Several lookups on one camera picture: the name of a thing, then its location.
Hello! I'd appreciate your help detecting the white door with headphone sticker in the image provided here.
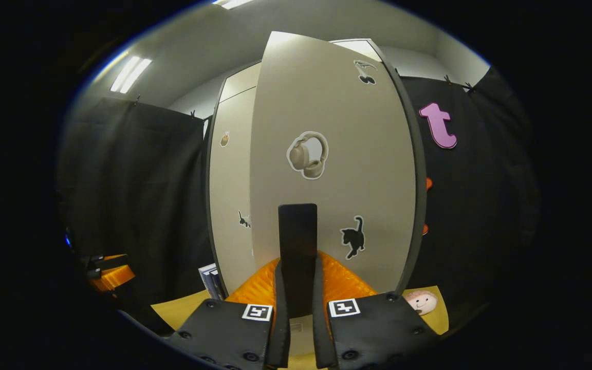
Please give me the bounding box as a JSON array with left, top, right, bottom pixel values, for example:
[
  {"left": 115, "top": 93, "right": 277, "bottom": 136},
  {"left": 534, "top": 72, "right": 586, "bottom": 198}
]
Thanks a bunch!
[{"left": 250, "top": 31, "right": 418, "bottom": 356}]

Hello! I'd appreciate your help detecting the short ceiling light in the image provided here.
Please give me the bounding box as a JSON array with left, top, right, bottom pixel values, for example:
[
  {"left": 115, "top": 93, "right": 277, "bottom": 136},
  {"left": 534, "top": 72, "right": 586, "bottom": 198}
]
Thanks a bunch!
[{"left": 110, "top": 55, "right": 153, "bottom": 94}]

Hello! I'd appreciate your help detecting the black door handle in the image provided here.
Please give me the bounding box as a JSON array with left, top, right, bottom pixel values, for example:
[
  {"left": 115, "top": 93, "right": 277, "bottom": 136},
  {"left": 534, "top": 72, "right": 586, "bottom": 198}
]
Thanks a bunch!
[{"left": 278, "top": 203, "right": 319, "bottom": 318}]

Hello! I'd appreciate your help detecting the white double-door shoe cabinet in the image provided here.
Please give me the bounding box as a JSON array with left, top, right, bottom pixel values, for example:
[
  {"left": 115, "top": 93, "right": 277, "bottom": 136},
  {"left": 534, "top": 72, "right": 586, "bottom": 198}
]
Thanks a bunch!
[{"left": 205, "top": 39, "right": 428, "bottom": 299}]

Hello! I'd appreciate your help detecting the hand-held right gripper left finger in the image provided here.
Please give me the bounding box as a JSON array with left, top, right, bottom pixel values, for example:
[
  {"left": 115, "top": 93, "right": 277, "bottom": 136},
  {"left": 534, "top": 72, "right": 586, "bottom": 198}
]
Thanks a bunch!
[{"left": 165, "top": 257, "right": 291, "bottom": 370}]

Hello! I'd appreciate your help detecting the white door with camera sticker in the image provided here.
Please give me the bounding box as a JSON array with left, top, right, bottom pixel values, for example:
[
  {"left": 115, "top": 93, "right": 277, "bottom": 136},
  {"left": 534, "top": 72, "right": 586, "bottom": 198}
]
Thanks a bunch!
[{"left": 209, "top": 86, "right": 256, "bottom": 296}]

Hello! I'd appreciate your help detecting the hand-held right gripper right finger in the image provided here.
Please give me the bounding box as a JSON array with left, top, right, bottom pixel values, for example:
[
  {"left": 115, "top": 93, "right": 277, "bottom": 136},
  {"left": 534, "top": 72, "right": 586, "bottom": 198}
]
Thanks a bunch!
[{"left": 311, "top": 251, "right": 440, "bottom": 370}]

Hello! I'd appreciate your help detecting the white blue-edged box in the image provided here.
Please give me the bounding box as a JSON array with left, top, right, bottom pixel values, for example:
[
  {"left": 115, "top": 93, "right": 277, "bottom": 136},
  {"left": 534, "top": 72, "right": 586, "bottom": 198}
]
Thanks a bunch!
[
  {"left": 210, "top": 267, "right": 224, "bottom": 300},
  {"left": 198, "top": 263, "right": 216, "bottom": 300}
]

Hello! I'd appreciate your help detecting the beige smiling-face plush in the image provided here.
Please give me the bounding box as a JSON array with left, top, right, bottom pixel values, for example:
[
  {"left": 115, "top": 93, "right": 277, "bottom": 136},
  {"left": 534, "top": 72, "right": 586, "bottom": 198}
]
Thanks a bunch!
[{"left": 404, "top": 289, "right": 438, "bottom": 316}]

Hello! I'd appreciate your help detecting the black backdrop cloth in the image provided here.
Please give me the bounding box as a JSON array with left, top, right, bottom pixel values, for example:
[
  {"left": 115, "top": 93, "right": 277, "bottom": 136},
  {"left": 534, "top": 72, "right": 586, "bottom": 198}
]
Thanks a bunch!
[{"left": 57, "top": 64, "right": 541, "bottom": 329}]

